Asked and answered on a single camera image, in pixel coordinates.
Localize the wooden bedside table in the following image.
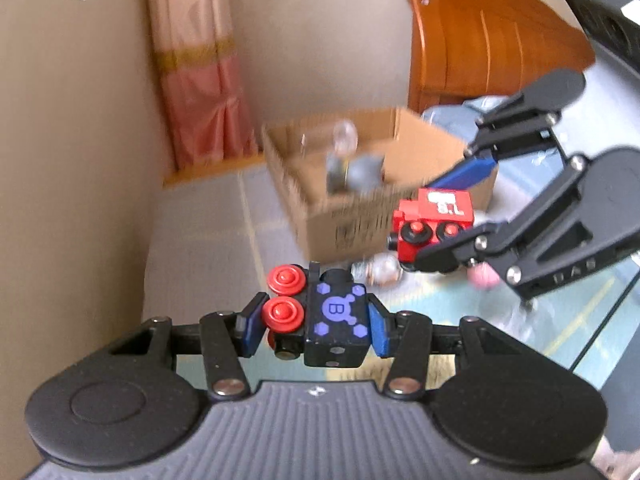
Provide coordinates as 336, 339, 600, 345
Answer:
163, 153, 265, 188

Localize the blue floral bed sheet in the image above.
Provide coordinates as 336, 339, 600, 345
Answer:
425, 60, 639, 235

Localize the pink orange curtain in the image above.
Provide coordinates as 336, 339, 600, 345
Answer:
148, 0, 257, 170

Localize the orange wooden headboard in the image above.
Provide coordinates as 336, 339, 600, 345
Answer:
408, 0, 596, 113

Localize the pink panda jar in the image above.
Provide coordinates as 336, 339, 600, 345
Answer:
468, 263, 501, 289

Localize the jar of gold beads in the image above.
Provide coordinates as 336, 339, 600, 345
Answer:
350, 252, 402, 287

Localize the red toy train car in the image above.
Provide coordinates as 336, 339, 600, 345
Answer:
387, 188, 474, 266

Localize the grey elephant toy figure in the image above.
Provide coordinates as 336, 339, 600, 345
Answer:
326, 153, 384, 195

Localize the brown cardboard box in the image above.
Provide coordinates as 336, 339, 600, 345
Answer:
261, 106, 500, 265

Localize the black toy train car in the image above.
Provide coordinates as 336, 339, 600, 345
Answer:
262, 262, 371, 368

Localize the clear plastic cup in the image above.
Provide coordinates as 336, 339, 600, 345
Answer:
299, 119, 359, 157

